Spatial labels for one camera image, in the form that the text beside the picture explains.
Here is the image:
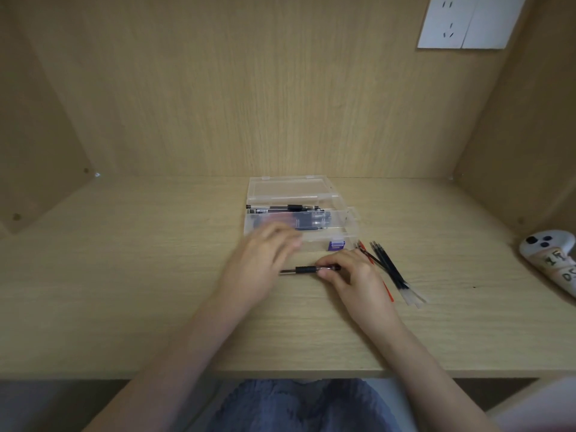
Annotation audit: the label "person's right hand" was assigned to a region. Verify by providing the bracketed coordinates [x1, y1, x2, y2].
[317, 249, 399, 332]

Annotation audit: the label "person's left hand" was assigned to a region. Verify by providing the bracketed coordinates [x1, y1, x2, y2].
[220, 221, 303, 309]

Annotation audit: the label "black and silver pen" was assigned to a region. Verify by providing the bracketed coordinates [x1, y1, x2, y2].
[278, 264, 342, 276]

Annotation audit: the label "person's left forearm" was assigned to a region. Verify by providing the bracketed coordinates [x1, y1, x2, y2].
[82, 290, 254, 432]

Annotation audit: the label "person's right forearm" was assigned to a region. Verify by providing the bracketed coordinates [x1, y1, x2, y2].
[355, 316, 501, 432]

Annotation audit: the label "black gel pen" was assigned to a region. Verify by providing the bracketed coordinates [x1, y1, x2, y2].
[246, 204, 320, 213]

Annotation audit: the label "dark blue refill pack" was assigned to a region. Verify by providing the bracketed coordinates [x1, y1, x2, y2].
[249, 211, 327, 231]

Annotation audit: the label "clear plastic pencil box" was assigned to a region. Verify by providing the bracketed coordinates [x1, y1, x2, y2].
[242, 175, 361, 254]

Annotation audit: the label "red pen refill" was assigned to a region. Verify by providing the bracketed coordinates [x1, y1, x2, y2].
[357, 241, 395, 304]

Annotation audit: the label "bundle of black pen refills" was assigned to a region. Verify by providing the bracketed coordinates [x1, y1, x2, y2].
[359, 241, 428, 308]

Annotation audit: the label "person's blue shorts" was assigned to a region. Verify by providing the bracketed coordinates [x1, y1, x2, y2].
[206, 378, 402, 432]

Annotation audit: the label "white handheld controller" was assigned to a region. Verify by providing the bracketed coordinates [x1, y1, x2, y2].
[519, 229, 576, 299]

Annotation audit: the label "white wall socket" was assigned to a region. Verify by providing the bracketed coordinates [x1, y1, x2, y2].
[417, 0, 479, 49]

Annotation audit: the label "white blank wall plate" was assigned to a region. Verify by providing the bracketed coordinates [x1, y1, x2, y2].
[461, 0, 527, 50]

